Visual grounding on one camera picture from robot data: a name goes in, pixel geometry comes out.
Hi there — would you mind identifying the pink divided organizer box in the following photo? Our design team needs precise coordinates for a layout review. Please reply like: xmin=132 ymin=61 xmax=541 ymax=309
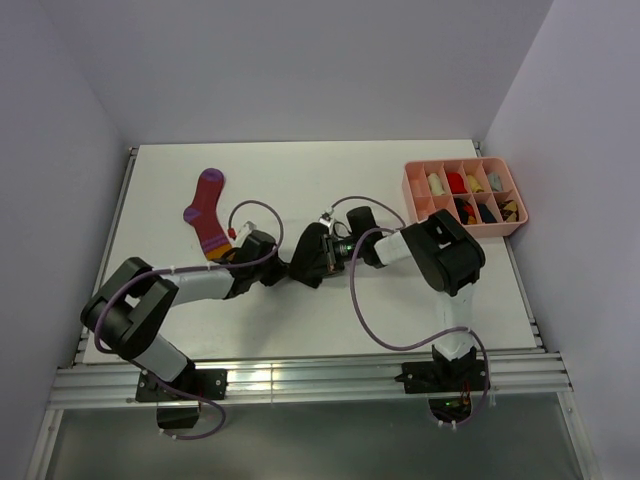
xmin=402 ymin=157 xmax=529 ymax=238

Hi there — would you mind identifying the yellow rolled sock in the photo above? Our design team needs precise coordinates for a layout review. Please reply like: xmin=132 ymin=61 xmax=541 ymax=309
xmin=467 ymin=174 xmax=485 ymax=193

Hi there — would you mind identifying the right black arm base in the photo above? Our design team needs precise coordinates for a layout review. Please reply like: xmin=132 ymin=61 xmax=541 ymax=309
xmin=394 ymin=347 xmax=490 ymax=427

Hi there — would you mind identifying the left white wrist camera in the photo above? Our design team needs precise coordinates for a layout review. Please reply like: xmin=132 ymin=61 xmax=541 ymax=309
xmin=227 ymin=221 xmax=256 ymax=248

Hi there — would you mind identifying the maroon purple orange sock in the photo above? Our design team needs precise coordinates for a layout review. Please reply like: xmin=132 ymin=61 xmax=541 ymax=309
xmin=183 ymin=168 xmax=232 ymax=261

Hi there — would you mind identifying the argyle rolled sock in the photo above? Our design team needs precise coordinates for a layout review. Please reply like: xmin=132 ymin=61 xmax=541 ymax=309
xmin=498 ymin=199 xmax=520 ymax=223

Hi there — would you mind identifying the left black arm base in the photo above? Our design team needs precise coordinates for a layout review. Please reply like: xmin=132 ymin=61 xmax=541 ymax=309
xmin=134 ymin=368 xmax=227 ymax=441

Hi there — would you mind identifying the grey rolled sock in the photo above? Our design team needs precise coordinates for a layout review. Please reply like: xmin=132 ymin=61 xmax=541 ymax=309
xmin=487 ymin=172 xmax=503 ymax=192

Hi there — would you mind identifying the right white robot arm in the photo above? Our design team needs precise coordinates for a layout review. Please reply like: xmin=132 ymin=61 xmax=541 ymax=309
xmin=320 ymin=207 xmax=487 ymax=390

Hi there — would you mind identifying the red rolled sock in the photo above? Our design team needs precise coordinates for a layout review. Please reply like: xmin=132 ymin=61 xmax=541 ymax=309
xmin=446 ymin=172 xmax=467 ymax=195

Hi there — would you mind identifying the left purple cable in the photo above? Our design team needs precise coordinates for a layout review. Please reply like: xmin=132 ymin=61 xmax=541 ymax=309
xmin=93 ymin=199 xmax=285 ymax=441

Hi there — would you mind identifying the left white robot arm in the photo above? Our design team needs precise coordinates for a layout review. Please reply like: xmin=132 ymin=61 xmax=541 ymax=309
xmin=80 ymin=230 xmax=288 ymax=399

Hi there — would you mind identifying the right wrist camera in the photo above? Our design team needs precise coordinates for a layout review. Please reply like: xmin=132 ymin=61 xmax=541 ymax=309
xmin=318 ymin=208 xmax=337 ymax=234

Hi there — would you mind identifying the navy rolled sock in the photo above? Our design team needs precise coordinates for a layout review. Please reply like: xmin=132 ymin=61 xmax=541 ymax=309
xmin=477 ymin=203 xmax=499 ymax=224

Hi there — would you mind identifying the aluminium frame rail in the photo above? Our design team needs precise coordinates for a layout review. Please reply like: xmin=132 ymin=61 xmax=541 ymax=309
xmin=47 ymin=350 xmax=572 ymax=410

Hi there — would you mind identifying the black orange rolled sock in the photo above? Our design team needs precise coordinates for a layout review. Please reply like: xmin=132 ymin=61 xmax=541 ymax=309
xmin=454 ymin=197 xmax=478 ymax=225

